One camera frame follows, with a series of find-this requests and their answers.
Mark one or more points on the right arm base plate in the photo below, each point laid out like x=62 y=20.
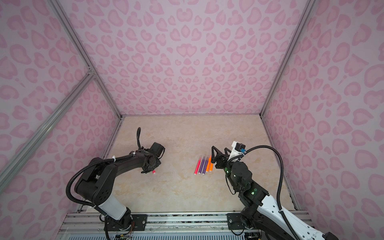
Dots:
x=239 y=221

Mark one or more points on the purple marker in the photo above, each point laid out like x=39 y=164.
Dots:
x=206 y=161
x=202 y=163

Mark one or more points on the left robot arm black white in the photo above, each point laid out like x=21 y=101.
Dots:
x=93 y=185

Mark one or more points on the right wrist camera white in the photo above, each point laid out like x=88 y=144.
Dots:
x=237 y=152

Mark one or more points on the diagonal aluminium frame bar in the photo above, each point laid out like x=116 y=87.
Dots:
x=20 y=159

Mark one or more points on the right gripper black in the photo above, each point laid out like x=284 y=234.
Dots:
x=219 y=156

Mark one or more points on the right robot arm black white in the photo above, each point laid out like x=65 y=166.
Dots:
x=261 y=210

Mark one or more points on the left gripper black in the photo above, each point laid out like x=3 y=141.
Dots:
x=148 y=170

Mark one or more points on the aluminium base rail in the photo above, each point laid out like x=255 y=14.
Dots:
x=160 y=226

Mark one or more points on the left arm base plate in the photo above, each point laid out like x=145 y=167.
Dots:
x=135 y=221

